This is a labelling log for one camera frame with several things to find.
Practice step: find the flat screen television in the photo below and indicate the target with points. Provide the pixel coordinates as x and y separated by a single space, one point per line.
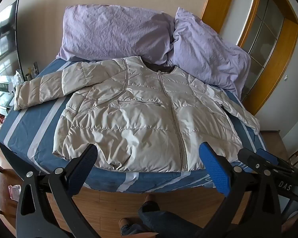
3 54

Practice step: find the beige puffer jacket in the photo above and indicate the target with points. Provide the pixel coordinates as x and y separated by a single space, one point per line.
139 119

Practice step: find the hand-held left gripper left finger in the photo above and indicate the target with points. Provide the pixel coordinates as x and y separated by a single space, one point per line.
83 164

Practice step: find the blue striped bed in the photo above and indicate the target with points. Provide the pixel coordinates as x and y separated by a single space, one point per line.
34 129

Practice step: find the large lilac pillow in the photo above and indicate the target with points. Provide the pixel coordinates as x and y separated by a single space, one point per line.
114 32

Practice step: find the wooden glass-panel door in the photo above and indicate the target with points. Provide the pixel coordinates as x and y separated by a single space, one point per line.
263 29

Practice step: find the small lilac pillow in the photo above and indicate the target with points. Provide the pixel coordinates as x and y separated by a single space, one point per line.
208 54

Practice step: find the round wooden table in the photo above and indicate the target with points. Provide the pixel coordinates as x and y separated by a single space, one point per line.
5 208

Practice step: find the brown slipper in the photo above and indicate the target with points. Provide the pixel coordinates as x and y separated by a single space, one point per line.
151 199
128 222

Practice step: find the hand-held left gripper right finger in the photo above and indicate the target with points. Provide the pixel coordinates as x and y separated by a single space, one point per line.
214 168

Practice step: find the person's left leg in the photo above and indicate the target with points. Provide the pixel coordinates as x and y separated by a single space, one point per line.
134 231

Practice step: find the person's leg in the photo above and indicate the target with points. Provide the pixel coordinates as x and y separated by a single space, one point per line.
134 231
168 220

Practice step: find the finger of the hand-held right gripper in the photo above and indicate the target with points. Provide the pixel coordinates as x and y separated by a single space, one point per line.
262 151
253 162

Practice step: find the clear plastic bag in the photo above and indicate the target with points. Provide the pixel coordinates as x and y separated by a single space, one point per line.
17 78

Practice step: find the reddish metal chair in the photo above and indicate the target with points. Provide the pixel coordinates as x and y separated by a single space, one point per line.
296 156

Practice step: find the pink plastic wrapper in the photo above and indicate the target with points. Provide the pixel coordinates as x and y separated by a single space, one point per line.
15 192

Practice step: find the person's right leg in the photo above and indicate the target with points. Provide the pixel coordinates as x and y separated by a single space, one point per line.
168 220

